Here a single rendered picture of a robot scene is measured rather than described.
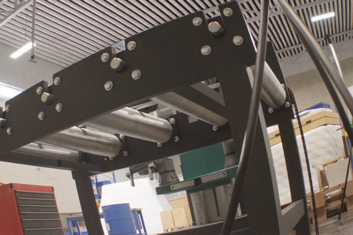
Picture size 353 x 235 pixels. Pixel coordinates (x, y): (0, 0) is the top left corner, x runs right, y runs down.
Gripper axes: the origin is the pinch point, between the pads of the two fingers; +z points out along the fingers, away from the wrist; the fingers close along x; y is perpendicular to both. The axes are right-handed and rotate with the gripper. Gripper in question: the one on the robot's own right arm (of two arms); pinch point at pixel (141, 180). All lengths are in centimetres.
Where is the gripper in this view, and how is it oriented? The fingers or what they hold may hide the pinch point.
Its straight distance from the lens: 253.0
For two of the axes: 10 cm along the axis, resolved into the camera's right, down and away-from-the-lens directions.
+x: -8.8, 3.9, 2.6
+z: 1.5, 7.7, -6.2
